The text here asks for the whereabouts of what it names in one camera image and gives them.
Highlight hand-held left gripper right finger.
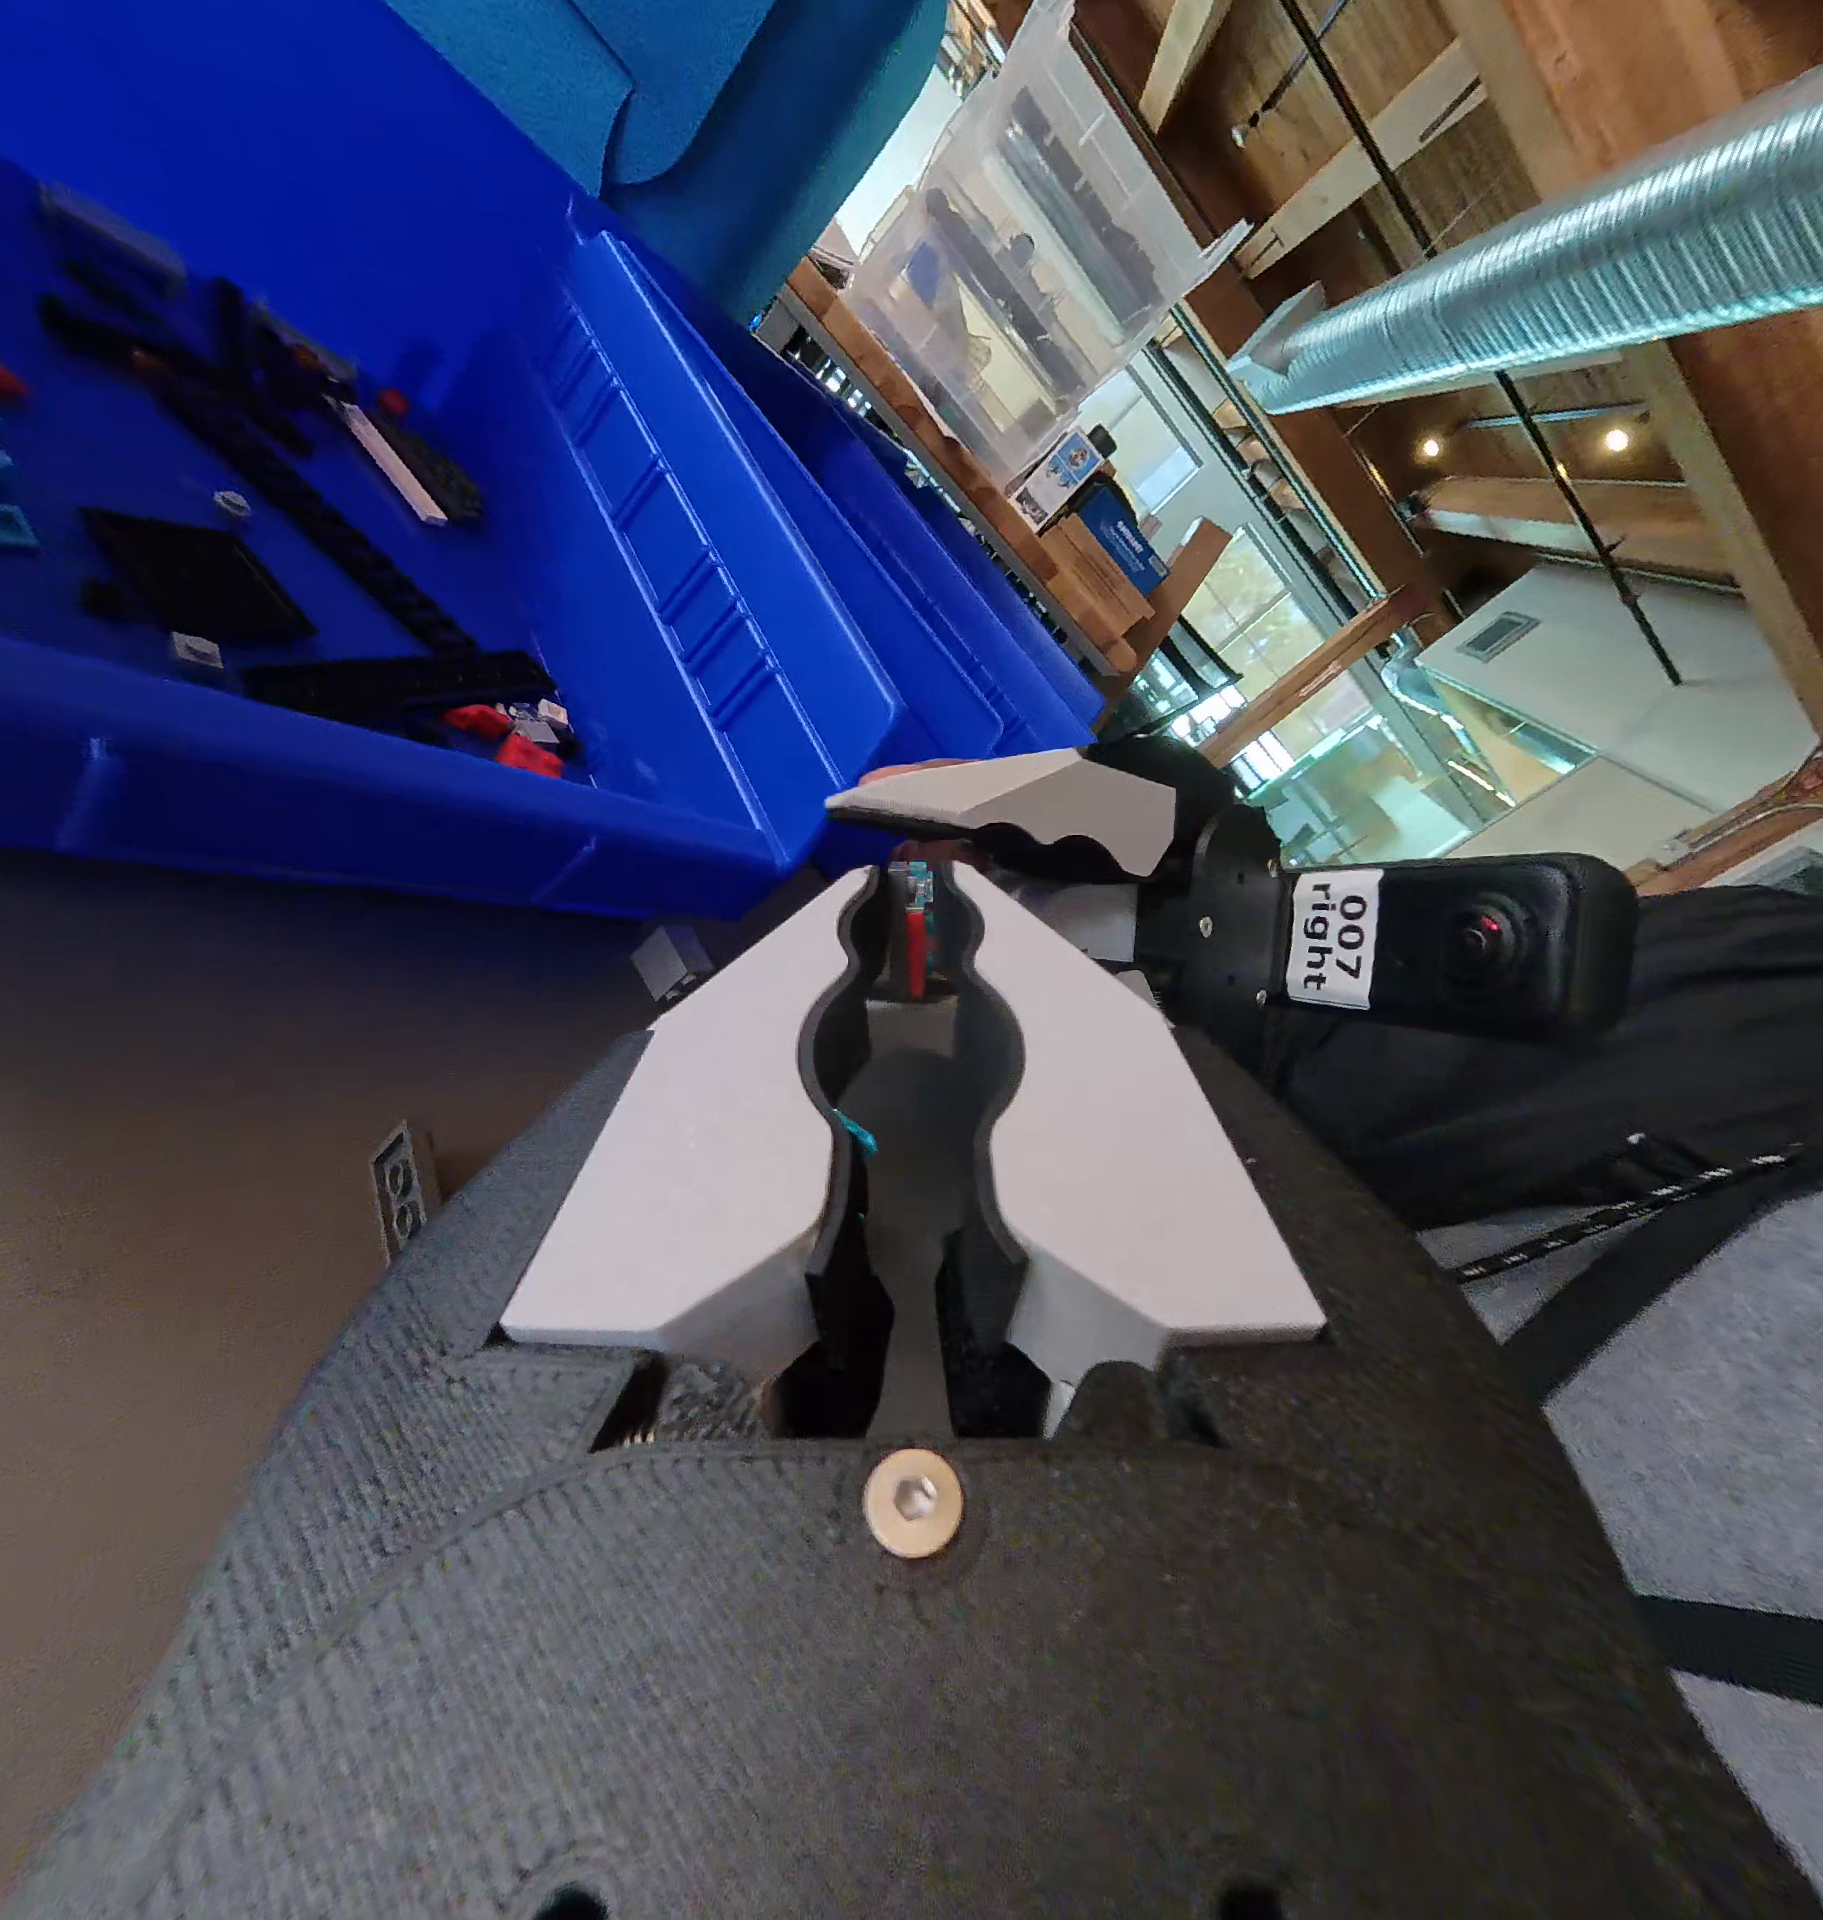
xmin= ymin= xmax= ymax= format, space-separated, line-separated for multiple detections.
xmin=940 ymin=867 xmax=1330 ymax=1427

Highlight silver air duct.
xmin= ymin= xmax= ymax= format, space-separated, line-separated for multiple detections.
xmin=1225 ymin=60 xmax=1823 ymax=417

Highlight person's right forearm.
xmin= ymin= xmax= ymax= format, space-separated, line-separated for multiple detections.
xmin=1269 ymin=884 xmax=1823 ymax=1223

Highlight grey desk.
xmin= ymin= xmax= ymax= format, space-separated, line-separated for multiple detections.
xmin=0 ymin=847 xmax=883 ymax=1801

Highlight red and teal brick assembly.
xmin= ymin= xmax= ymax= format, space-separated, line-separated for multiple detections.
xmin=884 ymin=861 xmax=955 ymax=1005

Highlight blue cardboard box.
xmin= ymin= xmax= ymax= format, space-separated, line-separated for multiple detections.
xmin=1074 ymin=482 xmax=1172 ymax=593

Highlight person's grey sweatshirt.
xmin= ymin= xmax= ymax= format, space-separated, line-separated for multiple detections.
xmin=1428 ymin=1169 xmax=1823 ymax=1920

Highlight small grey toy brick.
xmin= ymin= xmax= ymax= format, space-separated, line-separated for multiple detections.
xmin=367 ymin=1123 xmax=439 ymax=1262

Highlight wooden table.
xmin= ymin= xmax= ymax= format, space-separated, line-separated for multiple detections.
xmin=768 ymin=257 xmax=1151 ymax=680

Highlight wooden box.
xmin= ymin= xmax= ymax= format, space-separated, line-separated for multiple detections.
xmin=1044 ymin=517 xmax=1151 ymax=661

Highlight cardboard sheet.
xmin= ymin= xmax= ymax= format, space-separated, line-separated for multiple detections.
xmin=1129 ymin=517 xmax=1235 ymax=653

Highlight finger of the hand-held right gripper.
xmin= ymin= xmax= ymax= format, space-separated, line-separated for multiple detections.
xmin=989 ymin=875 xmax=1151 ymax=1010
xmin=824 ymin=746 xmax=1180 ymax=884

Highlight black lanyard strap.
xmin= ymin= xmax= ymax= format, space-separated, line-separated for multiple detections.
xmin=1495 ymin=1169 xmax=1823 ymax=1718

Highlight clear plastic drawer organiser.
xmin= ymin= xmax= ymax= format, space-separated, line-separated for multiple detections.
xmin=839 ymin=0 xmax=1250 ymax=482

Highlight black speckled drawstring cord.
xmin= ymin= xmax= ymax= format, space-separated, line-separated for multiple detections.
xmin=1449 ymin=1146 xmax=1812 ymax=1280

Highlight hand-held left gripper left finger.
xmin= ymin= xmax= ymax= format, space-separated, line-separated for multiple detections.
xmin=499 ymin=865 xmax=874 ymax=1352

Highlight pile of loose toy bricks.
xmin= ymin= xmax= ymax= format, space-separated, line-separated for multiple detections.
xmin=0 ymin=186 xmax=583 ymax=782

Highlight small printed card box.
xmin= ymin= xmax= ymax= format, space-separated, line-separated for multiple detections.
xmin=1009 ymin=425 xmax=1119 ymax=529

